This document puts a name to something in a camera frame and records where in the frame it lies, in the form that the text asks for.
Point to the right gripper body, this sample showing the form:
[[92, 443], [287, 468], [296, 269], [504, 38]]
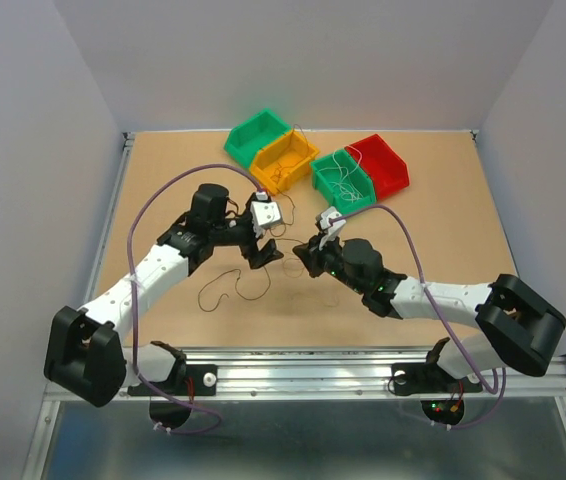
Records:
[[329, 258]]

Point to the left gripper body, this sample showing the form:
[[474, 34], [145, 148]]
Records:
[[238, 232]]

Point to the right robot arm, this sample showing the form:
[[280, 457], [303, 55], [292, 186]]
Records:
[[518, 328]]

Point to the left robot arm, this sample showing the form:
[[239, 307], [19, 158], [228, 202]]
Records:
[[85, 354]]

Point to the near green bin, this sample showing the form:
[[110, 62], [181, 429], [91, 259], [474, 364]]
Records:
[[342, 182]]

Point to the green bin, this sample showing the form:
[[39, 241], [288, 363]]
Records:
[[342, 182], [248, 138]]

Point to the yellow bin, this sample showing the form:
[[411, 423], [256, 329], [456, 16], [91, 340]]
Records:
[[283, 162]]

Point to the far green bin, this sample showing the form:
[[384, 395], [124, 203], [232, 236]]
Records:
[[248, 138]]

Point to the red bin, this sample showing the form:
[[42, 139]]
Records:
[[386, 169]]

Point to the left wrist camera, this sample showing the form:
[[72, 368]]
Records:
[[265, 216]]

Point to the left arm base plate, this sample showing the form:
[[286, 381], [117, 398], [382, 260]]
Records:
[[199, 379]]

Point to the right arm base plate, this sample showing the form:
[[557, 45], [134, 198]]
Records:
[[408, 379]]

